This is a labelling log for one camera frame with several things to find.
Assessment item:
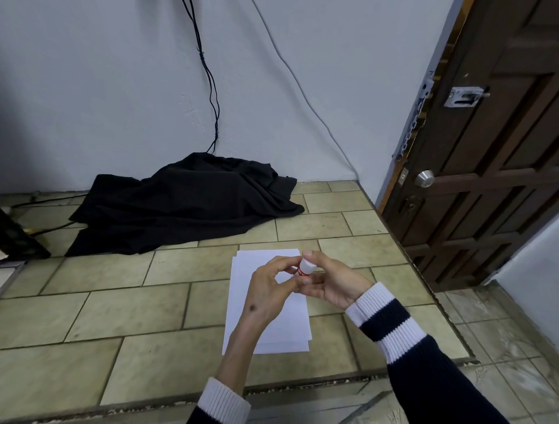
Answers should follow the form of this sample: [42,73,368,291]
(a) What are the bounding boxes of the person's left hand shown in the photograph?
[238,255,303,329]

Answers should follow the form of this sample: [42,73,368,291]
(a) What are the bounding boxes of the person's right hand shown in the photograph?
[293,251,376,312]

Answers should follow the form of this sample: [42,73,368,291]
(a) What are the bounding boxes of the person's left forearm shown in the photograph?
[187,321,264,424]

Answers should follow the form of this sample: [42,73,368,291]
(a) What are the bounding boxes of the person's right forearm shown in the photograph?
[344,282,510,424]

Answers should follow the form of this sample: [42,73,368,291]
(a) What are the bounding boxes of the white paper sheet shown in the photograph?
[221,257,311,356]
[231,249,313,344]

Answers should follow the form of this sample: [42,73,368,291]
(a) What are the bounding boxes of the black cloth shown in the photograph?
[64,151,305,257]

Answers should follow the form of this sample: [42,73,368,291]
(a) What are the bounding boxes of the dark brown wooden door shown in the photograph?
[377,0,559,294]

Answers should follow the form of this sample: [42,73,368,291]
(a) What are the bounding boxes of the silver door latch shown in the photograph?
[444,86,491,108]

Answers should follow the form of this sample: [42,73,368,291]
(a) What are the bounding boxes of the black stand base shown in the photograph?
[0,207,52,263]

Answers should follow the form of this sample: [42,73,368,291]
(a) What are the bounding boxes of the grey cable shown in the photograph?
[251,0,360,181]

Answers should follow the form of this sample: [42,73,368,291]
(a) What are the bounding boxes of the silver door chain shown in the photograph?
[394,72,436,161]

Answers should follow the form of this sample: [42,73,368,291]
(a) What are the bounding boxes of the black floor cable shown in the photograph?
[10,193,89,237]

